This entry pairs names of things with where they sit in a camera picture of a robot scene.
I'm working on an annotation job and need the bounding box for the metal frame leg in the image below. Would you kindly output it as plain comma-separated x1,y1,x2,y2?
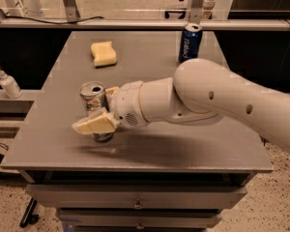
188,0,204,24
63,0,80,23

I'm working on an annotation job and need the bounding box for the metal frame leg right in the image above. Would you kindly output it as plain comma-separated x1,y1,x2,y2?
188,0,204,24

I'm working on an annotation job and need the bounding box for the metal frame leg left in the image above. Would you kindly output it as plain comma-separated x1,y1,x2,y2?
63,0,80,23

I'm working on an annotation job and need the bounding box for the blue pepsi can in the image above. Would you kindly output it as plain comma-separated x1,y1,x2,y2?
179,23,203,63

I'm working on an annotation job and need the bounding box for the grey drawer cabinet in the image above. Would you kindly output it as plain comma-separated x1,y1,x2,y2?
3,31,272,232

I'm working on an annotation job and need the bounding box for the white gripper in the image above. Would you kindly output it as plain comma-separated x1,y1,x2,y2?
72,81,148,134

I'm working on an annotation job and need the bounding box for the black cable on shelf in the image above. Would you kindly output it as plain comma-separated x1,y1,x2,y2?
0,10,104,25

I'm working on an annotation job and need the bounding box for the white pump bottle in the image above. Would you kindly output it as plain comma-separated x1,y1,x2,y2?
0,67,22,99

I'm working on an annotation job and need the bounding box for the yellow sponge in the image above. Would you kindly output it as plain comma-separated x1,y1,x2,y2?
91,41,117,67

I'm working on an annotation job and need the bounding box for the silver redbull can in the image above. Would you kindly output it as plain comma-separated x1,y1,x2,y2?
79,81,113,142

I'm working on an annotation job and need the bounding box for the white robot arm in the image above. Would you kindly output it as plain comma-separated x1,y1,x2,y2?
72,58,290,155

